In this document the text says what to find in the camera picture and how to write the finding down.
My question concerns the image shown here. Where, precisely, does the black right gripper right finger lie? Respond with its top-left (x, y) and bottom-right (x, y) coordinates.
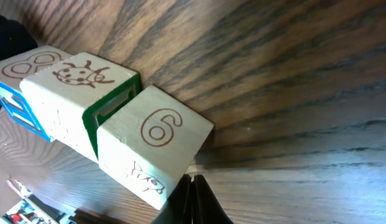
top-left (191, 174), bottom-right (233, 224)

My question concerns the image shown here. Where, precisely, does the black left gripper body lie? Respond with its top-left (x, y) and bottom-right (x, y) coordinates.
top-left (0, 15), bottom-right (38, 61)

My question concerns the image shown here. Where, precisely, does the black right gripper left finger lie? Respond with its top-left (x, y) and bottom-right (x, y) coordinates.
top-left (151, 174), bottom-right (192, 224)

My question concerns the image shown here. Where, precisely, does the blue faced wooden letter block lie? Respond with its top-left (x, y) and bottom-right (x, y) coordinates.
top-left (0, 45), bottom-right (73, 142)

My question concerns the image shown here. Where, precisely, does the wooden block with fish drawing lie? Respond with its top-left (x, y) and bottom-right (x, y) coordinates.
top-left (97, 85), bottom-right (214, 210)

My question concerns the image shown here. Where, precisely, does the wooden block with M outline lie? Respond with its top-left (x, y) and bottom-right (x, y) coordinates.
top-left (20, 52), bottom-right (141, 162)

